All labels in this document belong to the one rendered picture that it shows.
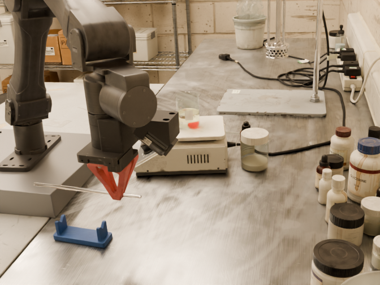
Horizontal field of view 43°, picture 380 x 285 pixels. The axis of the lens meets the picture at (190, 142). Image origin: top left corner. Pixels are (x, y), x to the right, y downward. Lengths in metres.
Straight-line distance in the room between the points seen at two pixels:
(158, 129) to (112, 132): 0.07
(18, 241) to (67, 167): 0.20
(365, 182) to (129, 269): 0.45
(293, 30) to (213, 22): 0.55
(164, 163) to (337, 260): 0.46
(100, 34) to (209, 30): 2.84
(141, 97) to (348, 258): 0.35
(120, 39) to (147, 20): 2.91
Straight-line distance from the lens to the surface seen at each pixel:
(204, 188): 0.98
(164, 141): 0.68
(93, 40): 0.66
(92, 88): 0.69
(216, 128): 1.03
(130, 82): 0.62
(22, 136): 1.09
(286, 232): 0.85
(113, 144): 0.70
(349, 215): 0.80
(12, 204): 0.98
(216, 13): 3.46
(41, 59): 0.97
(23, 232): 0.93
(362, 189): 0.93
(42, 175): 1.01
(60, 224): 0.87
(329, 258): 0.69
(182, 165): 1.01
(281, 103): 1.40
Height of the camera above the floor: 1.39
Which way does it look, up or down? 24 degrees down
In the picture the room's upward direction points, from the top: 3 degrees counter-clockwise
